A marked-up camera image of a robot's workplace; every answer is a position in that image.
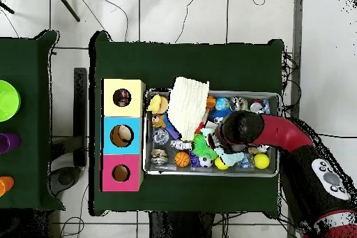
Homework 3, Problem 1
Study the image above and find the mint waffle cloth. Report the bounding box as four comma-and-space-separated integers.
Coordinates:
200, 126, 245, 167

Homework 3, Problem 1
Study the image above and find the cream waffle cloth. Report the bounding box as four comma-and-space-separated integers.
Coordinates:
167, 76, 210, 142

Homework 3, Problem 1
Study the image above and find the colourful patterned cloth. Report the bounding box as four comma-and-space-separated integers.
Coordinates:
113, 89, 132, 107

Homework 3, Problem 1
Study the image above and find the shallow mesh bin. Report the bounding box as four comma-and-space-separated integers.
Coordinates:
142, 88, 282, 178

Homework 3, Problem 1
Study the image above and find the wooden box with three holes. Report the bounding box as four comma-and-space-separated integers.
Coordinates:
99, 77, 146, 193

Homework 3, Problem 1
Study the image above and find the green spiky ball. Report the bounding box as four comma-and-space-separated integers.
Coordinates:
191, 133, 218, 161

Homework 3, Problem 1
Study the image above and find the blue spiky ball with eyes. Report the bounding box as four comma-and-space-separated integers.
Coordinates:
208, 108, 232, 124

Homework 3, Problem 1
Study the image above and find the yellow ball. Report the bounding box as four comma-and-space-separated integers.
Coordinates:
254, 153, 271, 170
213, 156, 229, 171

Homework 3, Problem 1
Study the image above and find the orange basketball toy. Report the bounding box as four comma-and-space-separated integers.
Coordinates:
174, 151, 191, 168

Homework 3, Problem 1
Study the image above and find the globe print ball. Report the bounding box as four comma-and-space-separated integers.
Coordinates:
214, 97, 231, 111

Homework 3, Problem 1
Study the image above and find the white baseball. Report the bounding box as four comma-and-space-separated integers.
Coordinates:
248, 144, 271, 155

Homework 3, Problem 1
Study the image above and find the yellow plush duck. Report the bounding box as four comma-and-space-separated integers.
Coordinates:
146, 94, 169, 115

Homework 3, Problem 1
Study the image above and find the black upright panel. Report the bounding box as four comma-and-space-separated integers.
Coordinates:
73, 67, 88, 168

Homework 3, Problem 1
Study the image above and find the grey rounded stand base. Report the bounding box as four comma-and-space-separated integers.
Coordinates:
48, 166, 82, 197

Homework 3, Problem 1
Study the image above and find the black tripod leg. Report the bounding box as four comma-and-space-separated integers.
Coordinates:
51, 0, 81, 23
0, 1, 15, 15

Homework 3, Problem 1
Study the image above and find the purple cup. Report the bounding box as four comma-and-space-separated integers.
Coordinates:
0, 133, 22, 154

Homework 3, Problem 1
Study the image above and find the dark green side table cloth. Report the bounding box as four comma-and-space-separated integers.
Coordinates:
0, 30, 66, 211

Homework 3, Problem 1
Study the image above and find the lime green bowl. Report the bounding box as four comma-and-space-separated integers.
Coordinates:
0, 80, 22, 123

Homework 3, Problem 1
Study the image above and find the orange cup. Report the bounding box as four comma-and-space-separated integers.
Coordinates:
0, 176, 15, 198

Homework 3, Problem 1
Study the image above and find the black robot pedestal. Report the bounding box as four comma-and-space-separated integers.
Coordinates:
149, 211, 215, 238

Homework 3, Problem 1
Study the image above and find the thin black floor cable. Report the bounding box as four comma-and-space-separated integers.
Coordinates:
317, 133, 357, 140

